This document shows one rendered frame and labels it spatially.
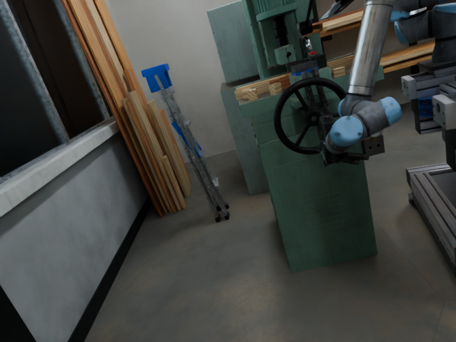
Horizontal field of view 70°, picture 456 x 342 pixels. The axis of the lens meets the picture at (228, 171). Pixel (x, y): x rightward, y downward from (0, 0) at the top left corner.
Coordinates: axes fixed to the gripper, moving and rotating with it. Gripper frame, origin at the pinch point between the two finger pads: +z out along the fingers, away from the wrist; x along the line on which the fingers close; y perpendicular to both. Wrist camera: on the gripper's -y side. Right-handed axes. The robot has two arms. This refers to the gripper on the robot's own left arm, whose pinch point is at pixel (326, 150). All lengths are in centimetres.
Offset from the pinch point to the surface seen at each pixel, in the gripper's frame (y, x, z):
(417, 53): -106, 152, 202
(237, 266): 40, -52, 69
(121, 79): -125, -120, 124
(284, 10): -60, 1, 2
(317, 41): -58, 17, 30
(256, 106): -27.7, -19.8, 11.4
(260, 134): -17.3, -21.2, 17.5
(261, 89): -39.0, -15.3, 22.9
